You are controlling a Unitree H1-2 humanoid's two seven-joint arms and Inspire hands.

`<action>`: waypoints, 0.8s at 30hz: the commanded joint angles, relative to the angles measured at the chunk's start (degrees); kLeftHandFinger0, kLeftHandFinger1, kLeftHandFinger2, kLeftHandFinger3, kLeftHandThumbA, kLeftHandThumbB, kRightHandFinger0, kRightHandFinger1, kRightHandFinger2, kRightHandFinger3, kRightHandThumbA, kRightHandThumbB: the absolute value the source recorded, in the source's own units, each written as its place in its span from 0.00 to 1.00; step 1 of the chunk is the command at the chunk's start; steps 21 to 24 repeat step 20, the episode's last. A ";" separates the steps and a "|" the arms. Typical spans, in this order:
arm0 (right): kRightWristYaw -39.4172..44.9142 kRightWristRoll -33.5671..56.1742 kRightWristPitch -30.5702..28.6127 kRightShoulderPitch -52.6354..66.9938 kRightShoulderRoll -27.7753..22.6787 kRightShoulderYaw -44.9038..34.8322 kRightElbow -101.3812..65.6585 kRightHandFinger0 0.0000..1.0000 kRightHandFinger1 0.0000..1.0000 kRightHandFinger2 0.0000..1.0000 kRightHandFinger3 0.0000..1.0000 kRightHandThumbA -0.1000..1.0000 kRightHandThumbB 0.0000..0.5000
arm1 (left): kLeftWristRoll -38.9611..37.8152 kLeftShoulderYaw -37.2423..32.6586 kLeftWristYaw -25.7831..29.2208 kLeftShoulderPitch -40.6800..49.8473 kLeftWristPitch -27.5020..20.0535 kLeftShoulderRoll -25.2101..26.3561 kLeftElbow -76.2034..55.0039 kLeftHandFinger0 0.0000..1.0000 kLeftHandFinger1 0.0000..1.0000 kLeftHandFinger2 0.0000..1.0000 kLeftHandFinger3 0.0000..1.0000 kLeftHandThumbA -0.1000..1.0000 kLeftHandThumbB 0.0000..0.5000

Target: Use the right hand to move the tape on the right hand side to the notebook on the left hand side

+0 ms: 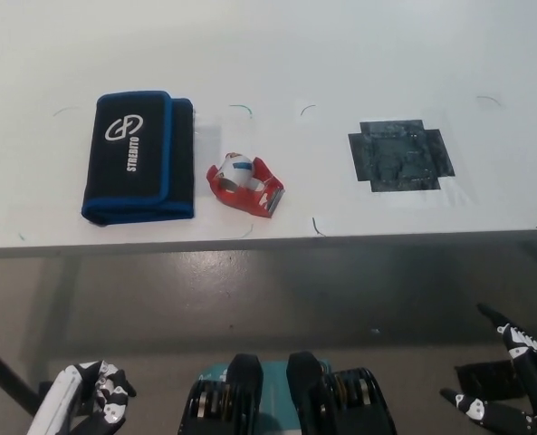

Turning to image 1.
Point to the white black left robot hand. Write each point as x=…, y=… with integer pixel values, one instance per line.
x=64, y=403

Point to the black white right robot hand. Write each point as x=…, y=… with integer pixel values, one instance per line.
x=526, y=362

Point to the red tape dispenser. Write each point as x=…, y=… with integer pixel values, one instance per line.
x=245, y=186

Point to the black tape patch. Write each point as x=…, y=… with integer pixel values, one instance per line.
x=399, y=156

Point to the grey translucent tape patch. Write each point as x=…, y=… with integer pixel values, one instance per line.
x=207, y=140

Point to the black table leg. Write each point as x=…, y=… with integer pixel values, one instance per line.
x=3, y=369

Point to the black ribbed robot body block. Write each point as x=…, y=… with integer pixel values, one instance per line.
x=340, y=403
x=218, y=403

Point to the black blue-trimmed Strebito pouch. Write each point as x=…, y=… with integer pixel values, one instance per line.
x=137, y=158

